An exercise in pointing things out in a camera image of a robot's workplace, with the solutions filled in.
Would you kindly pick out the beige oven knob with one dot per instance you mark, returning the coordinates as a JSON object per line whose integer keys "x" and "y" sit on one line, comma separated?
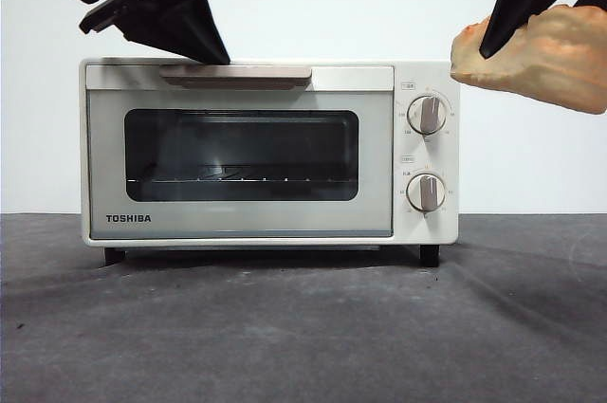
{"x": 428, "y": 115}
{"x": 427, "y": 192}

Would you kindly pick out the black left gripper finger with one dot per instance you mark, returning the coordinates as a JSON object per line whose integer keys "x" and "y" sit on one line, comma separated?
{"x": 208, "y": 19}
{"x": 171, "y": 33}

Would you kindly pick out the glass oven door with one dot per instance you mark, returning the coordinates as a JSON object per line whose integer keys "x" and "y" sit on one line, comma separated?
{"x": 237, "y": 218}

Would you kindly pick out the white toaster oven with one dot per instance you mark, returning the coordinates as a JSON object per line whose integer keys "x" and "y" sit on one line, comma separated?
{"x": 436, "y": 76}

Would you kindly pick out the golden bread loaf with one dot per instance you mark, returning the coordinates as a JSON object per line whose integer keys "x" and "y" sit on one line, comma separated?
{"x": 545, "y": 66}

